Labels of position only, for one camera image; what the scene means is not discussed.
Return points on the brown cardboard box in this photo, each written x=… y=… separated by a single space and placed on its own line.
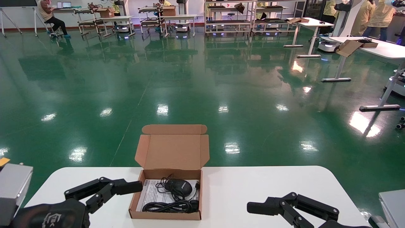
x=106 y=12
x=172 y=152
x=169 y=11

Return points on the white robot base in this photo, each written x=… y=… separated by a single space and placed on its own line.
x=397 y=84

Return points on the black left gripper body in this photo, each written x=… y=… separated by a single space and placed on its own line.
x=50 y=215

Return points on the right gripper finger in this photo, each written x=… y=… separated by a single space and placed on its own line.
x=265 y=207

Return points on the white paper manual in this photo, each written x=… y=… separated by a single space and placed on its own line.
x=150 y=193

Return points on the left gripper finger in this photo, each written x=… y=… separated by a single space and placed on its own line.
x=126 y=186

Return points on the black round stool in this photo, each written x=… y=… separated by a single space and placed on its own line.
x=232 y=14

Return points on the white table with T-legs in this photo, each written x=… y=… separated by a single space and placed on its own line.
x=316 y=22

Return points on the black caster wheels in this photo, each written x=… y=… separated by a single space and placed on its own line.
x=400 y=126

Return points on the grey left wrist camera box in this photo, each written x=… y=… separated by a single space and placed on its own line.
x=14 y=186

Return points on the white grey robot base part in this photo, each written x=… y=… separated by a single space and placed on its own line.
x=378 y=222

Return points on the black board on stand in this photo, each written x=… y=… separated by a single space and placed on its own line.
x=15 y=2

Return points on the large white table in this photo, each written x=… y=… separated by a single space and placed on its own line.
x=386 y=49

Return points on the seated person beige shirt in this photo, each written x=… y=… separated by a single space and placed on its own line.
x=47 y=12

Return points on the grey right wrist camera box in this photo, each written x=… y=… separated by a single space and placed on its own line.
x=394 y=209

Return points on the white mobile robot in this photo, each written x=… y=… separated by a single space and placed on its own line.
x=183 y=27
x=122 y=28

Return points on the white robot head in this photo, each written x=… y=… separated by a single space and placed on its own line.
x=397 y=3

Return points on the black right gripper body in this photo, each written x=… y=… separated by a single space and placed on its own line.
x=335 y=225

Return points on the flat cardboard piece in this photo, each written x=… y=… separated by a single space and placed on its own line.
x=297 y=20

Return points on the tall white robot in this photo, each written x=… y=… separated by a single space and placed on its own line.
x=343 y=19

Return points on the person in yellow coat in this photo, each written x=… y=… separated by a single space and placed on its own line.
x=329 y=9
x=362 y=15
x=166 y=3
x=116 y=8
x=383 y=15

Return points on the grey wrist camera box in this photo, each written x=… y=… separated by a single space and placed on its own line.
x=394 y=209
x=14 y=186

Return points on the white shelving rack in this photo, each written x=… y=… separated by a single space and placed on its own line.
x=275 y=20
x=227 y=21

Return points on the white desk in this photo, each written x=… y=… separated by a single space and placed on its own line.
x=65 y=10

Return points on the black computer mouse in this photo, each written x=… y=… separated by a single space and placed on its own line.
x=178 y=187

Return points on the metal rack cart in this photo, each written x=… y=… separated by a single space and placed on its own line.
x=150 y=21
x=88 y=22

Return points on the small white table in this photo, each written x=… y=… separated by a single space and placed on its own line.
x=117 y=18
x=180 y=16

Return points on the black wheeled stool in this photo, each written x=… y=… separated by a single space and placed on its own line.
x=54 y=34

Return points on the brown bag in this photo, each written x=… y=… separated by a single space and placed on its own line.
x=239 y=7

